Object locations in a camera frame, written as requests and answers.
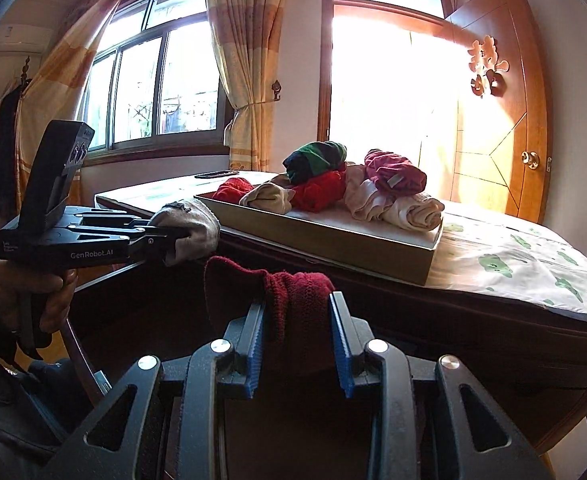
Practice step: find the black phone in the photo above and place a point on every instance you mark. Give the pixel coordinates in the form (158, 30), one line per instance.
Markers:
(217, 175)

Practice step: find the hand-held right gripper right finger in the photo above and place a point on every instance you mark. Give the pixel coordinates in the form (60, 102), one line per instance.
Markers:
(342, 350)

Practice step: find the yellow tied curtain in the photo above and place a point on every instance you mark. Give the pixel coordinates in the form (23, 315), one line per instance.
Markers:
(248, 35)

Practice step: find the beige underwear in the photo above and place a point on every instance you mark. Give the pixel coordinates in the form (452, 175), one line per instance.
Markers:
(268, 200)

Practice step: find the red underwear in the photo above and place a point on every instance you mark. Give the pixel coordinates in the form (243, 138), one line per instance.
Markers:
(231, 190)
(318, 192)

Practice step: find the shallow cardboard box tray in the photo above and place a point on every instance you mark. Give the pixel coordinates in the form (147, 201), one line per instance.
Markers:
(323, 240)

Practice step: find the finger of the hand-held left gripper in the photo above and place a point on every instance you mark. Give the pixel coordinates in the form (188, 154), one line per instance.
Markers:
(118, 219)
(158, 240)

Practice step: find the white air conditioner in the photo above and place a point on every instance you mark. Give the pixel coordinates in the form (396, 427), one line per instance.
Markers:
(20, 37)

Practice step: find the grey white sock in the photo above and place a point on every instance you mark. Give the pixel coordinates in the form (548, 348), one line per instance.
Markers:
(193, 225)

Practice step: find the table with cloud-print cloth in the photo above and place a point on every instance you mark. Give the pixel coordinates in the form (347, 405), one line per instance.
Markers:
(498, 260)

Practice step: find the door ornament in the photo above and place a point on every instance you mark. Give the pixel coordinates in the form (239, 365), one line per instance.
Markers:
(487, 62)

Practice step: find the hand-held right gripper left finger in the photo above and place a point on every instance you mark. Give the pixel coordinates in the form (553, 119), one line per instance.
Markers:
(256, 355)

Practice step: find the wooden door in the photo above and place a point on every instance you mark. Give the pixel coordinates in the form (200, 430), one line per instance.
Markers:
(498, 170)

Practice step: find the hanging laundry outside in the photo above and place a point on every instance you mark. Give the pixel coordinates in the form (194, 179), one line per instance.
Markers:
(172, 117)

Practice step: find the dark wooden table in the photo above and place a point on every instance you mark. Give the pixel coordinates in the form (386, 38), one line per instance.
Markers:
(473, 340)

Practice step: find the metal curtain hook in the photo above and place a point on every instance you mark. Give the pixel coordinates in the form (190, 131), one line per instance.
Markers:
(277, 91)

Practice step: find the brass door knob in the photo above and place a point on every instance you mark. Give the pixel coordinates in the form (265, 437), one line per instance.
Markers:
(530, 158)

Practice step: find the person's left hand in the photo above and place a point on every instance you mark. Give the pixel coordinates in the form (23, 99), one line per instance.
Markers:
(55, 300)

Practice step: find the wooden door frame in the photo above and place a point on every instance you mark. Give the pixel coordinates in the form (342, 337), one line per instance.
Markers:
(326, 60)

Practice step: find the window with dark frame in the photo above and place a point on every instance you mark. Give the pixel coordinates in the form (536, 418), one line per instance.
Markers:
(138, 85)

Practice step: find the draped yellow curtain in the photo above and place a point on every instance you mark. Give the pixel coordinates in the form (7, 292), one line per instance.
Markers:
(58, 70)

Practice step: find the pale pink sock roll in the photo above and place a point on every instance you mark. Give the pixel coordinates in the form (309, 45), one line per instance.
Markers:
(368, 200)

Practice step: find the person's left forearm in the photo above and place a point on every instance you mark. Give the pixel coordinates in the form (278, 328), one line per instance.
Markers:
(3, 400)

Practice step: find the dark green underwear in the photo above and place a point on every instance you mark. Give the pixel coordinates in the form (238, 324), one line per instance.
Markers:
(316, 160)

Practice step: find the hanging dark clothes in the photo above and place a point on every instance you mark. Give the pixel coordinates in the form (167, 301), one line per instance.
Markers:
(3, 135)

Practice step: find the maroon knitted sock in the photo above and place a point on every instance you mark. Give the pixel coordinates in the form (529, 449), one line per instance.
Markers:
(293, 300)

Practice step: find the dark red sock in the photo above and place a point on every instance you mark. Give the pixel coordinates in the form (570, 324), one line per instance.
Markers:
(393, 172)

